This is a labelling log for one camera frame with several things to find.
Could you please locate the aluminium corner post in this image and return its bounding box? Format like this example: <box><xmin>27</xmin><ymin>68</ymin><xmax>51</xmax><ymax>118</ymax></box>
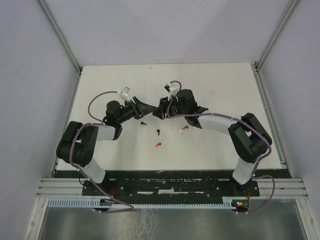
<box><xmin>37</xmin><ymin>0</ymin><xmax>83</xmax><ymax>75</ymax></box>
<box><xmin>253</xmin><ymin>0</ymin><xmax>301</xmax><ymax>73</ymax></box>

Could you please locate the white slotted cable duct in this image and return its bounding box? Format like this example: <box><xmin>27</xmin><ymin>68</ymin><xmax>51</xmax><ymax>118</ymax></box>
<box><xmin>46</xmin><ymin>196</ymin><xmax>238</xmax><ymax>210</ymax></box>

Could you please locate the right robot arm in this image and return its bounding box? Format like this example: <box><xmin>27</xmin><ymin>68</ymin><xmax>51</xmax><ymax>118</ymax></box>
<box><xmin>152</xmin><ymin>89</ymin><xmax>272</xmax><ymax>196</ymax></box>

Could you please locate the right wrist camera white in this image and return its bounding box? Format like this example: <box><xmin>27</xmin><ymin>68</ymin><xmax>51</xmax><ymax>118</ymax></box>
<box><xmin>164</xmin><ymin>80</ymin><xmax>182</xmax><ymax>101</ymax></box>

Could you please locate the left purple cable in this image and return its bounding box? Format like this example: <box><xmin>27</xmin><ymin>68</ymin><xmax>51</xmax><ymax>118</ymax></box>
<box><xmin>69</xmin><ymin>91</ymin><xmax>136</xmax><ymax>215</ymax></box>

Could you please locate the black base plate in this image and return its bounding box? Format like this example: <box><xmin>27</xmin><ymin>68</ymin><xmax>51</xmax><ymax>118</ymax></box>
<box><xmin>98</xmin><ymin>178</ymin><xmax>260</xmax><ymax>198</ymax></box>

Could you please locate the right controller board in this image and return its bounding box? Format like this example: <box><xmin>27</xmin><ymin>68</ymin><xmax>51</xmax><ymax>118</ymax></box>
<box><xmin>235</xmin><ymin>200</ymin><xmax>250</xmax><ymax>212</ymax></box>

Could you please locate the aluminium frame rail front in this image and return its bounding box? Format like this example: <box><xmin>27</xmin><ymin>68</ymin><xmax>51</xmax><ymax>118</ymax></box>
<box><xmin>36</xmin><ymin>178</ymin><xmax>309</xmax><ymax>200</ymax></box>

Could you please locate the left aluminium corner post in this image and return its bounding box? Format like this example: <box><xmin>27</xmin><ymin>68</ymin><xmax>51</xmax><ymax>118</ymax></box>
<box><xmin>37</xmin><ymin>0</ymin><xmax>83</xmax><ymax>75</ymax></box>

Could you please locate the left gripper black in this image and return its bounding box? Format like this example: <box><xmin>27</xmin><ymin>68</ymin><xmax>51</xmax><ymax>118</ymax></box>
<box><xmin>117</xmin><ymin>96</ymin><xmax>157</xmax><ymax>125</ymax></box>

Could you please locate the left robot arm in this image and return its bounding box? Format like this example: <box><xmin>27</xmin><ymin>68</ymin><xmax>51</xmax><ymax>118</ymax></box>
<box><xmin>56</xmin><ymin>96</ymin><xmax>157</xmax><ymax>195</ymax></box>

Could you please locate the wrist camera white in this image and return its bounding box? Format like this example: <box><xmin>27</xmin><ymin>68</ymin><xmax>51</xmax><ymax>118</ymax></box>
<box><xmin>164</xmin><ymin>80</ymin><xmax>182</xmax><ymax>101</ymax></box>
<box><xmin>117</xmin><ymin>87</ymin><xmax>131</xmax><ymax>102</ymax></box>

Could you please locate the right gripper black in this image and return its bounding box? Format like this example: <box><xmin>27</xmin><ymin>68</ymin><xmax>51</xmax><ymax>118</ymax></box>
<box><xmin>152</xmin><ymin>93</ymin><xmax>188</xmax><ymax>120</ymax></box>

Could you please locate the right aluminium corner post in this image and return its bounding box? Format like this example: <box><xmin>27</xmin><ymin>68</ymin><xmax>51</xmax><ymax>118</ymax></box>
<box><xmin>253</xmin><ymin>0</ymin><xmax>301</xmax><ymax>73</ymax></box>

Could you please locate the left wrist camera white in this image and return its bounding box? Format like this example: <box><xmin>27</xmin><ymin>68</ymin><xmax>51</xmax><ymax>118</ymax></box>
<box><xmin>117</xmin><ymin>87</ymin><xmax>131</xmax><ymax>102</ymax></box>

